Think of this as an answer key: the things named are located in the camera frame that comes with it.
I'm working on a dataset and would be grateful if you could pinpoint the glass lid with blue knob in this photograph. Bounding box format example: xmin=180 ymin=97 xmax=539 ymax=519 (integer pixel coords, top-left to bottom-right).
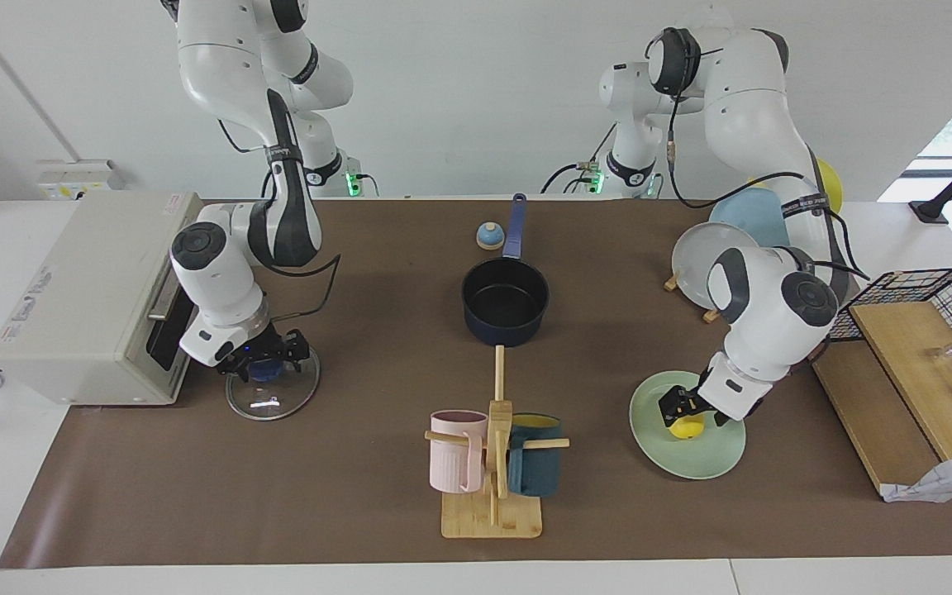
xmin=225 ymin=343 xmax=321 ymax=422

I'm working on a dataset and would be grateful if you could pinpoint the light green plate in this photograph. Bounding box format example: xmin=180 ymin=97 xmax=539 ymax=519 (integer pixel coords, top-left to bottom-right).
xmin=629 ymin=370 xmax=748 ymax=481

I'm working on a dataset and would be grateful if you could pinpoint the wooden plate rack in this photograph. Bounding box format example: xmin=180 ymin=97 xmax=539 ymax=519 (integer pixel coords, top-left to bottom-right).
xmin=663 ymin=275 xmax=729 ymax=323

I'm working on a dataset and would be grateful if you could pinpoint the grey plate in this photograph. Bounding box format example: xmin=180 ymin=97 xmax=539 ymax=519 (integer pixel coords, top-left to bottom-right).
xmin=671 ymin=221 xmax=762 ymax=311

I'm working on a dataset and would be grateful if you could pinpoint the light blue plate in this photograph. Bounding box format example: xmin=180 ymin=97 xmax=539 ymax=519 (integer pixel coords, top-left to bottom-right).
xmin=709 ymin=188 xmax=791 ymax=249

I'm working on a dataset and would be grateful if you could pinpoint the yellow plate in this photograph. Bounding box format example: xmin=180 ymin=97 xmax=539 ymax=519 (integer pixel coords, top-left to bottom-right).
xmin=747 ymin=157 xmax=845 ymax=216

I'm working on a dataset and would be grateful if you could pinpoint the brown table mat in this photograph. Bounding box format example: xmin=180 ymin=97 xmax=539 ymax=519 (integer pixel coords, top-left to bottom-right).
xmin=0 ymin=197 xmax=952 ymax=569

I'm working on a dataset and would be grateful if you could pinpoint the dark wooden board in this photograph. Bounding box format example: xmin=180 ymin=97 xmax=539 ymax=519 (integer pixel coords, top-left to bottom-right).
xmin=802 ymin=339 xmax=944 ymax=497

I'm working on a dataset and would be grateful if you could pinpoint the beige toaster oven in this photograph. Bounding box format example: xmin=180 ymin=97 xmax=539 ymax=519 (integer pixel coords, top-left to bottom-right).
xmin=0 ymin=190 xmax=204 ymax=407

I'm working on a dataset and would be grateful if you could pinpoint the dark teal mug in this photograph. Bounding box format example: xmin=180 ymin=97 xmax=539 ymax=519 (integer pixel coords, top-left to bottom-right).
xmin=507 ymin=413 xmax=564 ymax=498

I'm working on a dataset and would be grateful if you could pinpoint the light wooden cutting board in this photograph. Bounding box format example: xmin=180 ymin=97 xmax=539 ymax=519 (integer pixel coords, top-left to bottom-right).
xmin=848 ymin=299 xmax=952 ymax=462

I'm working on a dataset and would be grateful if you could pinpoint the dark blue saucepan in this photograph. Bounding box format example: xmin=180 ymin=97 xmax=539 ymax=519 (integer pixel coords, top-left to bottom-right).
xmin=461 ymin=193 xmax=551 ymax=348

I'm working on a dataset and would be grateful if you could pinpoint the pink mug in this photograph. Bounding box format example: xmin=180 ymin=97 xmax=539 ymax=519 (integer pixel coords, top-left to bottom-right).
xmin=429 ymin=410 xmax=489 ymax=495

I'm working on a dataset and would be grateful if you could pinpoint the wooden mug tree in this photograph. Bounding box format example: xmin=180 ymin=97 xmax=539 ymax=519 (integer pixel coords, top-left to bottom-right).
xmin=424 ymin=345 xmax=570 ymax=540

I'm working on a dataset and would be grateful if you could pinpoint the white patterned cloth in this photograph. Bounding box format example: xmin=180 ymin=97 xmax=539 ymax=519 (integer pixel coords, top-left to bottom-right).
xmin=881 ymin=449 xmax=952 ymax=503

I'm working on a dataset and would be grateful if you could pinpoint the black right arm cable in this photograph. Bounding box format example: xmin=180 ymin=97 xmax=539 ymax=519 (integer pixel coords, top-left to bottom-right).
xmin=216 ymin=116 xmax=343 ymax=325

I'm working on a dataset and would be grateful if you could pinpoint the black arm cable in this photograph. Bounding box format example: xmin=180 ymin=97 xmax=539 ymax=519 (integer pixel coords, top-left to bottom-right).
xmin=645 ymin=29 xmax=872 ymax=282
xmin=216 ymin=116 xmax=343 ymax=325

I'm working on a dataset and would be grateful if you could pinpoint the black wire basket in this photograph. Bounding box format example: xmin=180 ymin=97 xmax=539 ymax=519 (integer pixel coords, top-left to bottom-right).
xmin=800 ymin=266 xmax=952 ymax=377

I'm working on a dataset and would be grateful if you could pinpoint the white wall power strip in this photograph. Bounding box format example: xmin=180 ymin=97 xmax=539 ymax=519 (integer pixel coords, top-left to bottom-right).
xmin=36 ymin=159 xmax=126 ymax=202

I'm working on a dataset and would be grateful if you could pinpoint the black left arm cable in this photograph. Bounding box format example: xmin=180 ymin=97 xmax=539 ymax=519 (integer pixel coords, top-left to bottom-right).
xmin=645 ymin=29 xmax=872 ymax=282

